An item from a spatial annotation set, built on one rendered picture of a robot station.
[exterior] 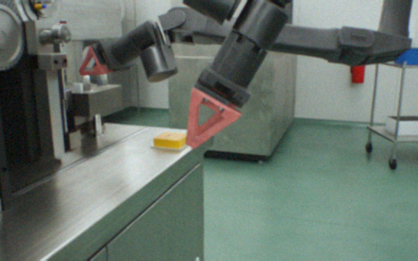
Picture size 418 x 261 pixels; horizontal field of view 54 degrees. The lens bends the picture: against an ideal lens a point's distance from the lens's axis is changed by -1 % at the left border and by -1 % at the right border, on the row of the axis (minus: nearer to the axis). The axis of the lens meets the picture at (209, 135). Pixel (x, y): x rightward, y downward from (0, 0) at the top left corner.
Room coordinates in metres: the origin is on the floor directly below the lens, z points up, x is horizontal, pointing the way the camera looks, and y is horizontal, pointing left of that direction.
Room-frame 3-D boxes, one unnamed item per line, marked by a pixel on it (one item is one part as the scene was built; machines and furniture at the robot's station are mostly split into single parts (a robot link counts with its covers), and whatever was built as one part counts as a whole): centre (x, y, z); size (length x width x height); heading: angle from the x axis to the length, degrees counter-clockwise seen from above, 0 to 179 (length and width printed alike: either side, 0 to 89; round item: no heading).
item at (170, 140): (1.01, 0.10, 0.91); 0.07 x 0.07 x 0.02; 71
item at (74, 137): (1.03, 0.47, 0.92); 0.28 x 0.04 x 0.04; 71
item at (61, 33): (0.87, 0.31, 1.18); 0.04 x 0.02 x 0.04; 161
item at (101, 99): (1.15, 0.46, 1.00); 0.40 x 0.16 x 0.06; 71
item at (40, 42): (0.89, 0.34, 1.05); 0.06 x 0.05 x 0.31; 71
